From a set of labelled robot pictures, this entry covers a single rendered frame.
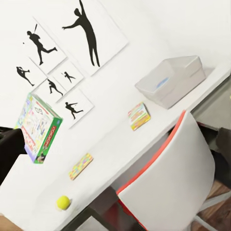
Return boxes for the board game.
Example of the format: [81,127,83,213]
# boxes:
[128,102,150,130]
[14,93,62,164]
[157,77,169,88]

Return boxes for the jigsaw puzzle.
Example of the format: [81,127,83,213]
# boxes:
[69,153,93,180]

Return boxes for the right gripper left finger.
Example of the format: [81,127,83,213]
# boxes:
[0,128,25,186]

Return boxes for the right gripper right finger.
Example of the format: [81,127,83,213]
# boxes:
[216,128,231,166]

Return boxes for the tennis ball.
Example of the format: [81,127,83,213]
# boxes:
[56,195,70,210]

